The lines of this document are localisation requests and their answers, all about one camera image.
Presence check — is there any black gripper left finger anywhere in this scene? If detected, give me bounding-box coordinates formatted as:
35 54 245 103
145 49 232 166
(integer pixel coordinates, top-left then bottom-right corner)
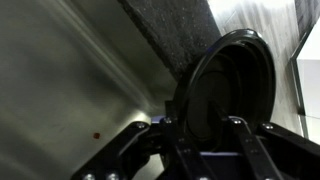
70 116 218 180

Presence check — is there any white cabinet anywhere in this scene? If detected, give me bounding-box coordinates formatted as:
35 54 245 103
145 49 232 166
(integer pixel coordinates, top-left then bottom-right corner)
292 20 320 144

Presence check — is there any black bowl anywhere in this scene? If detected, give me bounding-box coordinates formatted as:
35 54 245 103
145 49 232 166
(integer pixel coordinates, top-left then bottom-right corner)
173 29 276 151

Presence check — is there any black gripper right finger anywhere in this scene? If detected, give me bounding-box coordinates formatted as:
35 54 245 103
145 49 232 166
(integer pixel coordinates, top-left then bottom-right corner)
208 103 320 180

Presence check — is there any stainless steel sink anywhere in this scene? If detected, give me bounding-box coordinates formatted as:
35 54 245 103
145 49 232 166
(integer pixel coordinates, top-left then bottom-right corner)
0 0 176 180

